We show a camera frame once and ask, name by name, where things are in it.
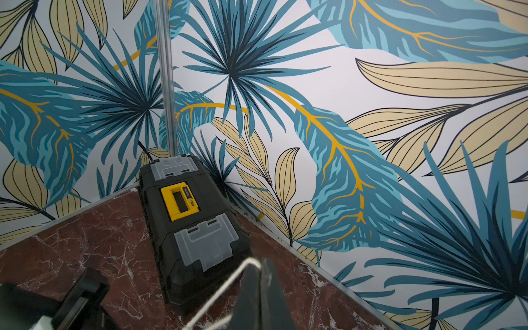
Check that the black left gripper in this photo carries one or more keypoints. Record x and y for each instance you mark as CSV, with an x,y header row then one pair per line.
x,y
80,309

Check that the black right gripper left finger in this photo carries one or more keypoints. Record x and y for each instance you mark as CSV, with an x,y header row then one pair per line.
x,y
246,314

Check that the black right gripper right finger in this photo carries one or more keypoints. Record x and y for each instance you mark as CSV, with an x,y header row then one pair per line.
x,y
275,313

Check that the cream cloth drawstring soil bag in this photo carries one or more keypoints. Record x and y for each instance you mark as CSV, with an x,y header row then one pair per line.
x,y
226,285

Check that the black toolbox yellow handle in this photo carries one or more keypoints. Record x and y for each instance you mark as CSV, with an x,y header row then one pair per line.
x,y
196,238

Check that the left aluminium corner post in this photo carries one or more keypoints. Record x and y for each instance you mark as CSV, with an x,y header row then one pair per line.
x,y
162,24

